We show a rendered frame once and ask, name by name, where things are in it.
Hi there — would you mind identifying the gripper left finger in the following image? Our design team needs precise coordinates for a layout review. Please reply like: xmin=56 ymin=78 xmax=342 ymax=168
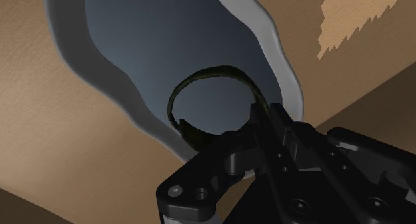
xmin=156 ymin=103 xmax=299 ymax=223

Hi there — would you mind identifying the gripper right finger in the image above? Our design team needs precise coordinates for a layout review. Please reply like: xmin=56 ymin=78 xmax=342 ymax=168
xmin=269 ymin=102 xmax=416 ymax=215

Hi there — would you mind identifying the grey wavy-edged bowl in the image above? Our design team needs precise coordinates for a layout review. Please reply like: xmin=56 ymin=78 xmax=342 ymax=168
xmin=41 ymin=0 xmax=305 ymax=163

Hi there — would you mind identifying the dark green ring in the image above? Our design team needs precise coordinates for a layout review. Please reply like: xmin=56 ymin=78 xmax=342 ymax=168
xmin=167 ymin=65 xmax=271 ymax=153

